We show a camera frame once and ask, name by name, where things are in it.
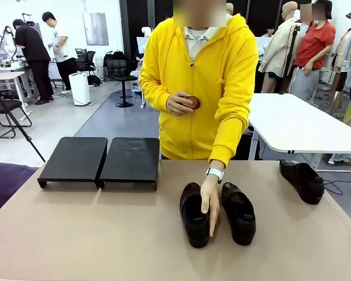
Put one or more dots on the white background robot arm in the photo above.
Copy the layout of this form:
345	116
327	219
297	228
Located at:
10	44

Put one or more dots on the bystander in black clothes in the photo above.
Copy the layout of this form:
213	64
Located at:
32	52

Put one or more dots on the silver wall panel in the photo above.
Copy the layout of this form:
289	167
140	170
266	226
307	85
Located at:
95	29

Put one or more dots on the black padded bar stool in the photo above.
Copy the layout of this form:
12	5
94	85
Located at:
118	70

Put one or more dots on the white height-adjustable table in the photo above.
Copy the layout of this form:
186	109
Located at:
298	123

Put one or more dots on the person's left forearm yellow sleeve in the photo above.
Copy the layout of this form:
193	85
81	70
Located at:
226	140

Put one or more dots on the purple cloth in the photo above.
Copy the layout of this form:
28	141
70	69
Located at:
6	184

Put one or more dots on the white air purifier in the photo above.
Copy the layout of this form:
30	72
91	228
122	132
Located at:
79	89

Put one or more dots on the mannequin in beige coat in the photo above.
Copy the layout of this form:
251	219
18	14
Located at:
280	49

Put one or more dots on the black backpack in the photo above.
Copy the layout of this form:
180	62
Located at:
114	57

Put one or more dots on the black tripod leg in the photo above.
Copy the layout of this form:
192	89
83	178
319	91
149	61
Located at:
32	145

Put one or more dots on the black metal frame chair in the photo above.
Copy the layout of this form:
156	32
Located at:
4	106

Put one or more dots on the bystander in white T-shirt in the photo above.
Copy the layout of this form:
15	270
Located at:
63	44

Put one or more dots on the person in yellow hoodie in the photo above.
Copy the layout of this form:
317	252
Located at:
207	73

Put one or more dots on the light wooden desk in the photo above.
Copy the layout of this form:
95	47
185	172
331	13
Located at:
6	75

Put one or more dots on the white wrist watch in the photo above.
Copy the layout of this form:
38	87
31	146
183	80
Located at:
215	173

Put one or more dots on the black acrylic shoe stand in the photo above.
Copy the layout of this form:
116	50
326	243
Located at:
128	161
73	158

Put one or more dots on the black office chair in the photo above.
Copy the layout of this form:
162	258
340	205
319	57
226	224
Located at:
89	58

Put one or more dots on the person's left hand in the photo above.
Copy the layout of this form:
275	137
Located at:
212	202

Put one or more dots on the person's right hand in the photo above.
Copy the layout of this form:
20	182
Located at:
175	105

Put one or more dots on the black leather buckle shoe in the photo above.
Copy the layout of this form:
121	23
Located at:
242	231
193	234
304	181

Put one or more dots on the person's right forearm yellow sleeve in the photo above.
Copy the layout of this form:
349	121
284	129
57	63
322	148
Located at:
155	96

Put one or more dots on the black light stand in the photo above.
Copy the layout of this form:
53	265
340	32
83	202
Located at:
290	58

